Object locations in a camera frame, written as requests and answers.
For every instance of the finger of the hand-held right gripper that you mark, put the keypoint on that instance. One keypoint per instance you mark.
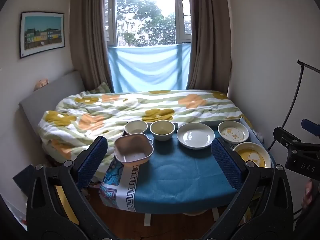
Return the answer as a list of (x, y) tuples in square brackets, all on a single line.
[(285, 136), (308, 124)]

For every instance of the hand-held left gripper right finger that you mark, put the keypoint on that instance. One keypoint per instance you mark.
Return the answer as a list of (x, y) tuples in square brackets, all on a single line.
[(225, 163)]

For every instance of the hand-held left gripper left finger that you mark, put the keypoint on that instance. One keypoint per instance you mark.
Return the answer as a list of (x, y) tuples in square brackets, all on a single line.
[(92, 161)]

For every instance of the large yellow print plate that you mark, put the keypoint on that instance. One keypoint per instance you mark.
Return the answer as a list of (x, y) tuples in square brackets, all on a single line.
[(253, 156)]

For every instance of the small yellow print plate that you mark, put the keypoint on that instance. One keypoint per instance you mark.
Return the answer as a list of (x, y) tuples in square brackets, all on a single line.
[(233, 132)]

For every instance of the plain white plate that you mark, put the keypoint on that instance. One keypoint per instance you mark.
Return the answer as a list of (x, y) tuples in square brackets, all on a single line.
[(195, 136)]

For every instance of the pink square bowl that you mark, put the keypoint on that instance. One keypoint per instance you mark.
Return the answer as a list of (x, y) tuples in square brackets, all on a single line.
[(132, 152)]

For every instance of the cream round bowl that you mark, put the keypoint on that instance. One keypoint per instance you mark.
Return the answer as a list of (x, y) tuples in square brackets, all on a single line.
[(136, 128)]

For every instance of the pale green round bowl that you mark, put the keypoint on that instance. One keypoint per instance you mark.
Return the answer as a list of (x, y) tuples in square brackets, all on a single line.
[(162, 130)]

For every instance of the person's right hand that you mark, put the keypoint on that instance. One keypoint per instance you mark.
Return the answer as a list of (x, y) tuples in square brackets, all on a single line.
[(308, 192)]

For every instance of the white plastic bag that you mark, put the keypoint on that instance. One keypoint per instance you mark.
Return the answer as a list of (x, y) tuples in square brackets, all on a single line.
[(260, 136)]

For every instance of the floral striped duvet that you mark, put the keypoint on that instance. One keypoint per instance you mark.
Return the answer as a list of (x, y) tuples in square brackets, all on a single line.
[(105, 115)]

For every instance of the blue patterned tablecloth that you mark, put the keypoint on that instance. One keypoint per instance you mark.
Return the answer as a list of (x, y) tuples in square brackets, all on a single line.
[(175, 177)]

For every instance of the white table leg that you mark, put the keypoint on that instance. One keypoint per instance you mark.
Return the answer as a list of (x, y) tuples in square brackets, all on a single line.
[(216, 215), (147, 218)]

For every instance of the thin black rod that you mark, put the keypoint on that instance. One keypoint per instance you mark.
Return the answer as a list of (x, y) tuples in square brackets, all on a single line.
[(308, 66)]

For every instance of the dark flat board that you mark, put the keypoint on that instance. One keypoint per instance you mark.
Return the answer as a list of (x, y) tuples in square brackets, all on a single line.
[(23, 180)]

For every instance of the green checked pillow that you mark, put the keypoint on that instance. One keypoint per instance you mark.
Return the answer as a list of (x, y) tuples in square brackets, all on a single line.
[(100, 88)]

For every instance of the grey padded headboard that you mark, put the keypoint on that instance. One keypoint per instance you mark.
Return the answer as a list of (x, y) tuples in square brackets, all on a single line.
[(50, 92)]

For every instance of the small plush toy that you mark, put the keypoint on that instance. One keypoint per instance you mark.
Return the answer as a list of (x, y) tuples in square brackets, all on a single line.
[(41, 83)]

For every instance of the light blue hanging cloth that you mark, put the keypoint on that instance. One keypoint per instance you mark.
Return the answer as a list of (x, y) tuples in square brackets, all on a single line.
[(147, 67)]

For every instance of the brown curtain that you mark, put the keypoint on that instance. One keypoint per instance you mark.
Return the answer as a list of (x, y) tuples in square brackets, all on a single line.
[(86, 35), (208, 37)]

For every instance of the framed houses picture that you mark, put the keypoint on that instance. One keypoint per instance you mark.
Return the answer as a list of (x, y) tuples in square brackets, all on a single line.
[(41, 33)]

